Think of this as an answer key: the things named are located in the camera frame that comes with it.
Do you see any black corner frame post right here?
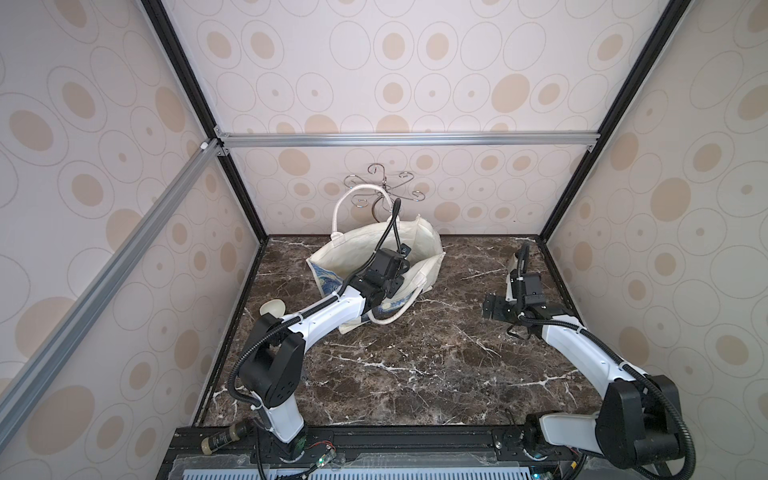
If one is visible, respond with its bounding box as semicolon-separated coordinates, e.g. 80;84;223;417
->
539;0;693;244

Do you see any diagonal aluminium rail left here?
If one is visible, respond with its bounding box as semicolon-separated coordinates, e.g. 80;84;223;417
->
1;138;223;449

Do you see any black corner frame post left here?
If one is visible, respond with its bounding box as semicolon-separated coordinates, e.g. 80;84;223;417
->
140;0;269;243

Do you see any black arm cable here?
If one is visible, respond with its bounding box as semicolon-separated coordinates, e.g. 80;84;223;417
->
506;242;697;480
226;197;403;409

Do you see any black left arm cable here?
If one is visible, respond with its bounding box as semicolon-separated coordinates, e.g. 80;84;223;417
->
226;197;403;409

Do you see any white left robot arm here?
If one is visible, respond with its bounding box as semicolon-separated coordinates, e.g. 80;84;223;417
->
227;244;410;444

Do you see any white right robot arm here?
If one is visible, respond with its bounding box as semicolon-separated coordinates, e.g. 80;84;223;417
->
482;270;696;479

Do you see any starry night canvas bag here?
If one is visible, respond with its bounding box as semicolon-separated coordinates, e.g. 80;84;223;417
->
307;184;445;334

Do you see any black corner frame post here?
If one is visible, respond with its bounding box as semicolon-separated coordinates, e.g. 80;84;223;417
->
140;0;269;243
539;0;693;244

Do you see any horizontal aluminium rail back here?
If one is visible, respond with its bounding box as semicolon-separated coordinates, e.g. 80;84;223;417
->
220;131;600;149

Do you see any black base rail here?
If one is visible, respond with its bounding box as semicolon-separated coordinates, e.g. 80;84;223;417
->
157;425;585;479

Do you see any silver metal hook stand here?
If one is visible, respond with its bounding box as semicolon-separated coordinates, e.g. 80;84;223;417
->
343;162;426;221

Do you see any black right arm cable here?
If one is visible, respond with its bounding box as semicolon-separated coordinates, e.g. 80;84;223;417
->
506;242;697;480

